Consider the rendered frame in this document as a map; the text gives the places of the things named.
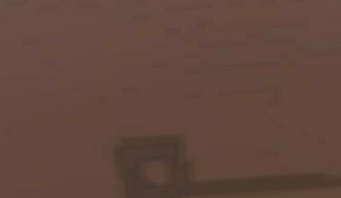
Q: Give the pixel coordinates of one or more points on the brown room door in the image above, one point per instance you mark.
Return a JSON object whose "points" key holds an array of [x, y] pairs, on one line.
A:
{"points": [[209, 67]]}

